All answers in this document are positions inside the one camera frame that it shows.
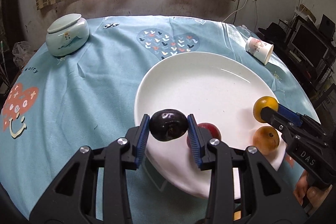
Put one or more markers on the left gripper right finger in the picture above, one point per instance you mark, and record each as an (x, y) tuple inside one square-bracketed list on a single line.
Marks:
[(264, 197)]

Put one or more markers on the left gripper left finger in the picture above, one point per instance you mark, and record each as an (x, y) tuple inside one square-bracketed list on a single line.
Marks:
[(91, 187)]

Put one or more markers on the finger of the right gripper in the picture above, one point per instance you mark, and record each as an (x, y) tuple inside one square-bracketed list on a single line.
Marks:
[(287, 112), (273, 118)]

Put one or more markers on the small yellow-orange fruit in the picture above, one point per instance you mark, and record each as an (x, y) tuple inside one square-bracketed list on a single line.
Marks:
[(265, 101)]

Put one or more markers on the large red plum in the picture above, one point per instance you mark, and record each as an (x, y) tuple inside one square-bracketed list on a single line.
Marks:
[(210, 132)]

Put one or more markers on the dark purple plum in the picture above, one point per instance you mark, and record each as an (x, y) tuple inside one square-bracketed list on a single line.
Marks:
[(168, 124)]

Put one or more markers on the person's right hand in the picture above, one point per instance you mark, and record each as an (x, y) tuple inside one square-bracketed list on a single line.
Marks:
[(313, 194)]

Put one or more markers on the small orange fruit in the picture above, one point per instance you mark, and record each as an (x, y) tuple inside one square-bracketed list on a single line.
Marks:
[(266, 140)]

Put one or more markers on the white oval plate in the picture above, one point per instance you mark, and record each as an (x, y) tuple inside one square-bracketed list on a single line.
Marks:
[(216, 90)]

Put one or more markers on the white paper cup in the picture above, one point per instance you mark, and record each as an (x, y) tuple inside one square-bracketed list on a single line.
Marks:
[(259, 49)]

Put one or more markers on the computer monitor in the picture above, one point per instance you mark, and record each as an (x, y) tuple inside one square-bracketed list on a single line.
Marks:
[(309, 45)]

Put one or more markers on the black speaker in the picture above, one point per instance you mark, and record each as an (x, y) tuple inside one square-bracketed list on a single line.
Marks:
[(327, 27)]

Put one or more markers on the light blue patterned tablecloth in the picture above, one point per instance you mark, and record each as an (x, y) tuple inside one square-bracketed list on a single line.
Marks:
[(59, 104)]

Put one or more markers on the plastic bag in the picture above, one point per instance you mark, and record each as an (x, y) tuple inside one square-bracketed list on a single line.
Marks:
[(22, 53)]

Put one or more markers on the celadon lidded jar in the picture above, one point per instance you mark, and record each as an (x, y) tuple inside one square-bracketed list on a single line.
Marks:
[(67, 34)]

